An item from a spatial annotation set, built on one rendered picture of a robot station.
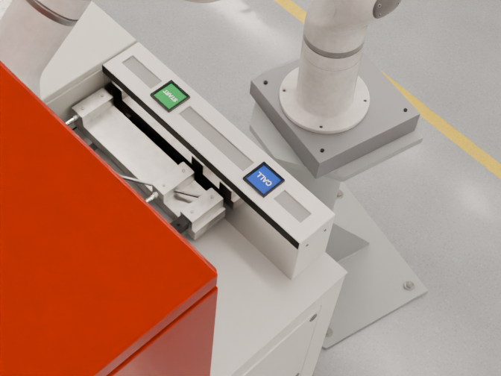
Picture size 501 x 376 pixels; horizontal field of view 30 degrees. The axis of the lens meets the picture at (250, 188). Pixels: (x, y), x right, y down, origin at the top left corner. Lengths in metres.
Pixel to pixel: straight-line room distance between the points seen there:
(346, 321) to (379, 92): 0.87
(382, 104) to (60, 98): 0.66
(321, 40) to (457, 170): 1.34
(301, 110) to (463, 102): 1.34
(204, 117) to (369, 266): 1.09
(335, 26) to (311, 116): 0.28
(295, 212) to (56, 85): 0.53
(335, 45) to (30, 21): 0.66
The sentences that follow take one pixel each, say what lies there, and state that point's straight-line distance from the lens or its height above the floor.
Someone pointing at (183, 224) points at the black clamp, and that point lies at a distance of 1.74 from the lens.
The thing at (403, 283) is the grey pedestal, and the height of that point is 0.01.
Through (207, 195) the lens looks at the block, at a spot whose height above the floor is 0.91.
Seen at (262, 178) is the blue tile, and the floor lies 0.96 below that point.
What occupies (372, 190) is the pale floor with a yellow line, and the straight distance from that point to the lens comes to 2.92.
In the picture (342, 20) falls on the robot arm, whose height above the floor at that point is 1.20.
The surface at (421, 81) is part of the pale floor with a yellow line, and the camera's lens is 3.23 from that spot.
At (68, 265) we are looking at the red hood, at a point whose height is 1.82.
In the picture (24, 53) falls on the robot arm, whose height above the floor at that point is 1.39.
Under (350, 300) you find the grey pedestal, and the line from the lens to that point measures 2.70.
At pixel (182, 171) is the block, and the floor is 0.91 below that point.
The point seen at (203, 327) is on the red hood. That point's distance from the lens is 0.71.
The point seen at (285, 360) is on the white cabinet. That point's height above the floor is 0.62.
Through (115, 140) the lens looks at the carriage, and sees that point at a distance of 1.87.
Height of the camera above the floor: 2.39
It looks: 56 degrees down
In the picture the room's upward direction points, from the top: 7 degrees clockwise
